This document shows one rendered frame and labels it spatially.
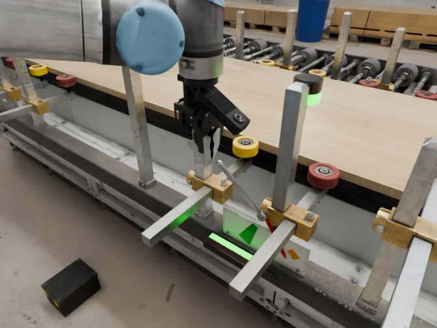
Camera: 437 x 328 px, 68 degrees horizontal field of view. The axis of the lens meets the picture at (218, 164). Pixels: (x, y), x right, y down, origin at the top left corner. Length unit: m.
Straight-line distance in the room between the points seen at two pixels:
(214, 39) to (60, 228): 1.76
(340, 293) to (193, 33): 0.68
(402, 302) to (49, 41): 0.59
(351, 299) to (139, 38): 0.73
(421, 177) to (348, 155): 0.39
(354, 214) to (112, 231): 1.45
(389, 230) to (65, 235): 1.79
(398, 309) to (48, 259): 1.77
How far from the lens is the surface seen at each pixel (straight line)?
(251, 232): 0.89
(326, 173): 0.90
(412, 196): 0.66
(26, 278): 2.00
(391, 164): 1.01
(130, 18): 0.43
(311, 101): 0.69
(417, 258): 0.66
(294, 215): 0.79
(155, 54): 0.45
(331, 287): 0.90
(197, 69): 0.63
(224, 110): 0.65
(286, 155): 0.71
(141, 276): 1.79
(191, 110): 0.68
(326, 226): 1.06
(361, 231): 1.02
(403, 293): 0.60
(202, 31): 0.61
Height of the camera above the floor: 1.40
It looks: 34 degrees down
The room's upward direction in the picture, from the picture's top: straight up
